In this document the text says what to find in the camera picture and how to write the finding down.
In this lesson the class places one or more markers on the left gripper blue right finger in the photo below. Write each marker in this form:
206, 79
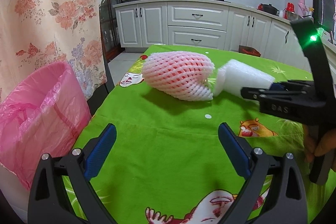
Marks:
286, 198

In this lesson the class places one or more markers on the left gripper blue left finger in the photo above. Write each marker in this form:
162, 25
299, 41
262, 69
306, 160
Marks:
49, 201

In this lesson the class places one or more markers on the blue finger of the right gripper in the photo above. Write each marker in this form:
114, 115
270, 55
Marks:
277, 87

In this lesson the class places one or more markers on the white foam block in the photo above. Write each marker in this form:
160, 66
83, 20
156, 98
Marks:
235, 75

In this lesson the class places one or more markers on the pink-lined trash bin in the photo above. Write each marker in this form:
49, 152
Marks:
45, 113

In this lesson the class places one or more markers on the white lower kitchen cabinets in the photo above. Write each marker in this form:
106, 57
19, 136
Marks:
210, 24

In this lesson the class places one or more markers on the person's right hand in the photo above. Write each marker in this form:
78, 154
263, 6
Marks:
313, 149

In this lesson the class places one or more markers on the steel bowl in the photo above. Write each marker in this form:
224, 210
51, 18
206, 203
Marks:
291, 16

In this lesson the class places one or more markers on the pink foam fruit net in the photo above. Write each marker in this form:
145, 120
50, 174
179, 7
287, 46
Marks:
180, 74

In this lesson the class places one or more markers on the green cartoon tablecloth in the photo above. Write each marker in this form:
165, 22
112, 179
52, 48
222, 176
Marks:
168, 160

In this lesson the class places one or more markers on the floral curtain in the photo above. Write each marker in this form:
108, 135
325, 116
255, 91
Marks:
35, 33

